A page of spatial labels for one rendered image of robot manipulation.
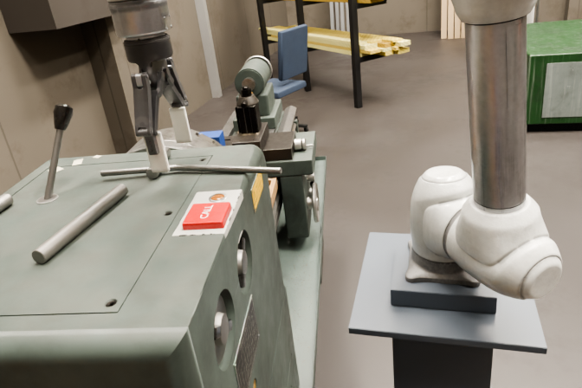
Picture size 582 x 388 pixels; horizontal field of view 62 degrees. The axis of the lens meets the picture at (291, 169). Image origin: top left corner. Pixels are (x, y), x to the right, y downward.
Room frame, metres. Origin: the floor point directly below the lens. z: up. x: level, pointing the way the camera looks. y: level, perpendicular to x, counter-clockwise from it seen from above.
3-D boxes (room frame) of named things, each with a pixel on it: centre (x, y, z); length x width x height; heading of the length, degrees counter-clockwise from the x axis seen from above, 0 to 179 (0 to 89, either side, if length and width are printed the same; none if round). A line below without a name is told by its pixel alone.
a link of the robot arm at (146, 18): (0.82, 0.21, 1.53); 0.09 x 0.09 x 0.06
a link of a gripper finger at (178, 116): (0.89, 0.20, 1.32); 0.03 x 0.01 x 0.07; 82
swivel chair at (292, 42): (4.52, 0.03, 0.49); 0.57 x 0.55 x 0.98; 69
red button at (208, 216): (0.63, 0.13, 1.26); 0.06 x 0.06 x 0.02; 82
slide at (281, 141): (1.71, 0.19, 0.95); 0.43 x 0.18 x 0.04; 82
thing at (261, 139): (1.67, 0.13, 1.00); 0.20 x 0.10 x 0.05; 172
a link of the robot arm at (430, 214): (1.04, -0.37, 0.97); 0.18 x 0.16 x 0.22; 19
